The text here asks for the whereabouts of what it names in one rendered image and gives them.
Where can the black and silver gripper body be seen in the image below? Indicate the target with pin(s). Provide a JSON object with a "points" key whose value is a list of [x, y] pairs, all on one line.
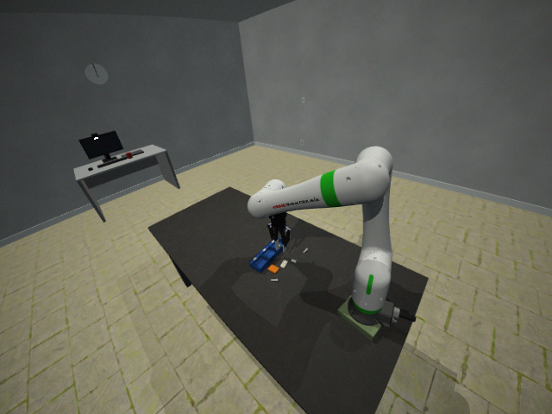
{"points": [[281, 222]]}

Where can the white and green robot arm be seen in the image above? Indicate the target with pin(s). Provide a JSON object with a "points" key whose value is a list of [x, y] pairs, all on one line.
{"points": [[366, 182]]}

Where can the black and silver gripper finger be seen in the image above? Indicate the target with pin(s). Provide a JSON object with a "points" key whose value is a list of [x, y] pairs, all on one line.
{"points": [[285, 239], [274, 235]]}

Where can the blue three-compartment bin rack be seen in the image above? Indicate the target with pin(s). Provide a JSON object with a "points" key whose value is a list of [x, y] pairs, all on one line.
{"points": [[267, 255]]}

